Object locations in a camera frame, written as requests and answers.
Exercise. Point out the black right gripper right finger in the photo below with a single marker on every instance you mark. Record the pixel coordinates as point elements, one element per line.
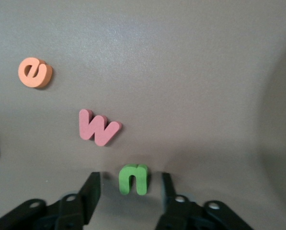
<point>181,215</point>

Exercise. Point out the brown table cover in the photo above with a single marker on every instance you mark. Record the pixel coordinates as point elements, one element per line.
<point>157,72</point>

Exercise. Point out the pink foam letter w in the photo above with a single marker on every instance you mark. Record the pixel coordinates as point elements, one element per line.
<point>99,134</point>

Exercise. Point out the green foam letter n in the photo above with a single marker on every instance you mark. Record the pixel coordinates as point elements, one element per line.
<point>124,182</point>

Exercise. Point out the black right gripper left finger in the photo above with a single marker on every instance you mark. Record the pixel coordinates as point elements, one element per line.
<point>73,213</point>

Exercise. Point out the orange foam letter e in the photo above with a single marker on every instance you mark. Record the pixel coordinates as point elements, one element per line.
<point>25,79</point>

